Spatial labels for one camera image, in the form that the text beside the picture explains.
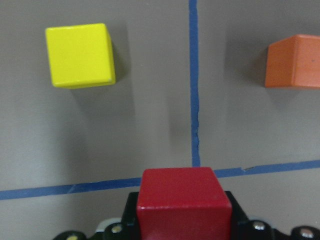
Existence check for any yellow wooden block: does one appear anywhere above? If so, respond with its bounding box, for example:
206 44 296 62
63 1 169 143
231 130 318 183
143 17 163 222
45 23 116 89

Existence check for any orange wooden block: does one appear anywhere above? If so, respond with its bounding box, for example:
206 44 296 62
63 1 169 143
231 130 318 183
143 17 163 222
264 34 320 89

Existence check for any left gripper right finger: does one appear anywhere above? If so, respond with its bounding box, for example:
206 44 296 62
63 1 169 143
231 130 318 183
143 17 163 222
225 191 249 240

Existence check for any red wooden block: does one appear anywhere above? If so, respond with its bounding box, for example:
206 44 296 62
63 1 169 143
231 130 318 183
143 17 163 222
136 167 232 240

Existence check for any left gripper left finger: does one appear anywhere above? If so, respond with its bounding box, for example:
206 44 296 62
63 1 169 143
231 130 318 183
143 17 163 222
120 192 139 240

